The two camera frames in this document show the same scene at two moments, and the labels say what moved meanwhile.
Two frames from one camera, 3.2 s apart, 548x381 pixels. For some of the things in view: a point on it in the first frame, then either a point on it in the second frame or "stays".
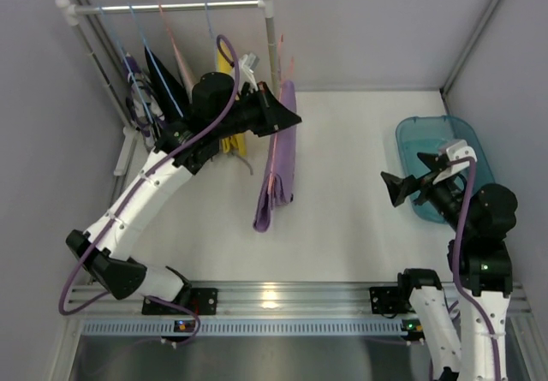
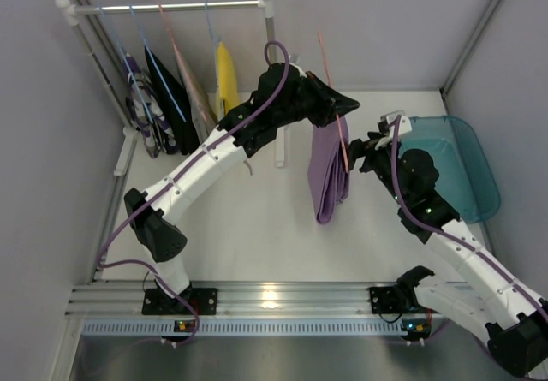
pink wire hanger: [273, 181] → [342, 135]
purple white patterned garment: [142, 108] stays
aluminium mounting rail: [262, 311] stays
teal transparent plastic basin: [434, 150] stays
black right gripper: [419, 185] → [369, 152]
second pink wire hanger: [170, 39] stays
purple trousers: [278, 185] → [330, 167]
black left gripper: [262, 113] → [319, 104]
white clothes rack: [71, 10] stays
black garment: [171, 92] stays
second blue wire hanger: [152, 62] stays
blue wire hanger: [122, 53] stays
